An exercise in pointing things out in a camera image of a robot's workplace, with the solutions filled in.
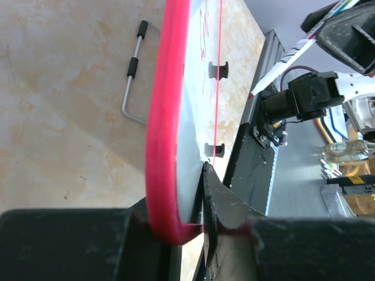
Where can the clear glass bottle background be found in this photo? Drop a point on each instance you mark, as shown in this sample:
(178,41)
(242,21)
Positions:
(350,151)

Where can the whiteboard stand foot left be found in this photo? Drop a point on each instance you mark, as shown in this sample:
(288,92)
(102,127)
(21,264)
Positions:
(214,150)

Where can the marker pen with magenta cap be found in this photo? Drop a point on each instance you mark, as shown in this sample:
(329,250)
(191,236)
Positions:
(301,47)

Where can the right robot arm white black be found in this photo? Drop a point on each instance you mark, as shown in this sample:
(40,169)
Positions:
(308,96)

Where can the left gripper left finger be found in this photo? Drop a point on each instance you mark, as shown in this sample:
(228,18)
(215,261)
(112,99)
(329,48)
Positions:
(84,244)

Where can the whiteboard with pink frame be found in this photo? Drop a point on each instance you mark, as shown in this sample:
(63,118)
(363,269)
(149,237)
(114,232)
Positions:
(182,117)

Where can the whiteboard stand foot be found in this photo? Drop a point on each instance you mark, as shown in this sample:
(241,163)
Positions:
(214,150)
(218,72)

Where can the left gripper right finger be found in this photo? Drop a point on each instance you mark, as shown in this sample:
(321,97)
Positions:
(242,244)

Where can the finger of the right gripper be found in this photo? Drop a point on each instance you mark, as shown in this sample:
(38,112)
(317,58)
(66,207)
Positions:
(314,17)
(349,37)

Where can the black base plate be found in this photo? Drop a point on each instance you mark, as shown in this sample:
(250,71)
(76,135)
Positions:
(251,167)

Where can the whiteboard stand foot right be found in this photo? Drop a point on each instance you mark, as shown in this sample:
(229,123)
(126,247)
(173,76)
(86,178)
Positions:
(218,72)

